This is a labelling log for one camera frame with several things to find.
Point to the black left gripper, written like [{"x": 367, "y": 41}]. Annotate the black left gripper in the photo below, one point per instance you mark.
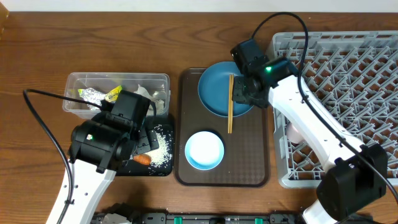
[{"x": 150, "y": 139}]

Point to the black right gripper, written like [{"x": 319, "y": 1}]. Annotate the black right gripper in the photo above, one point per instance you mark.
[{"x": 238, "y": 95}]

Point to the dark blue plate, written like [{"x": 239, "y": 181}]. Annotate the dark blue plate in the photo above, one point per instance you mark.
[{"x": 213, "y": 87}]

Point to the brown serving tray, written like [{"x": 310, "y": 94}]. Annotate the brown serving tray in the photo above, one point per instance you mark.
[{"x": 246, "y": 158}]

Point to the orange carrot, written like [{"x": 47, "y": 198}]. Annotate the orange carrot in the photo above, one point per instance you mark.
[{"x": 143, "y": 159}]

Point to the pink cup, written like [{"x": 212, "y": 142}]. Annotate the pink cup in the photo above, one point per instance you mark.
[{"x": 293, "y": 135}]

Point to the light blue rice bowl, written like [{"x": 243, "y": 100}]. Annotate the light blue rice bowl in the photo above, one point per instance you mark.
[{"x": 204, "y": 150}]

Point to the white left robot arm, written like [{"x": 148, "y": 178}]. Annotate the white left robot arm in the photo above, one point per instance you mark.
[{"x": 99, "y": 146}]

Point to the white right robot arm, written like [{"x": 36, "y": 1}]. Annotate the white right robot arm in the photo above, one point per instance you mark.
[{"x": 355, "y": 175}]

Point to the black waste tray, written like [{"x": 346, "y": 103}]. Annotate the black waste tray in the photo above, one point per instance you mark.
[{"x": 133, "y": 168}]

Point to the grey dishwasher rack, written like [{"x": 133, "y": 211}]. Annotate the grey dishwasher rack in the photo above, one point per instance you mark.
[{"x": 354, "y": 75}]

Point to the yellow snack wrapper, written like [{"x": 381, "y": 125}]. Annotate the yellow snack wrapper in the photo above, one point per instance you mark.
[{"x": 113, "y": 94}]

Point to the crumpled white tissue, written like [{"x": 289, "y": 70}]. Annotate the crumpled white tissue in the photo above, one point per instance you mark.
[{"x": 158, "y": 97}]

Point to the clear plastic bin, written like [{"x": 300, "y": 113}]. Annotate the clear plastic bin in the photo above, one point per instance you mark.
[{"x": 106, "y": 81}]

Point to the crumpled aluminium foil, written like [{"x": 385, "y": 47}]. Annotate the crumpled aluminium foil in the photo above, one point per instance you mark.
[{"x": 91, "y": 95}]

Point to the spilled white rice pile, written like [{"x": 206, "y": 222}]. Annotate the spilled white rice pile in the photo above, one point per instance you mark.
[{"x": 162, "y": 157}]

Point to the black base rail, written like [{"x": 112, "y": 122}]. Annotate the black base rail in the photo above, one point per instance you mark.
[{"x": 124, "y": 213}]

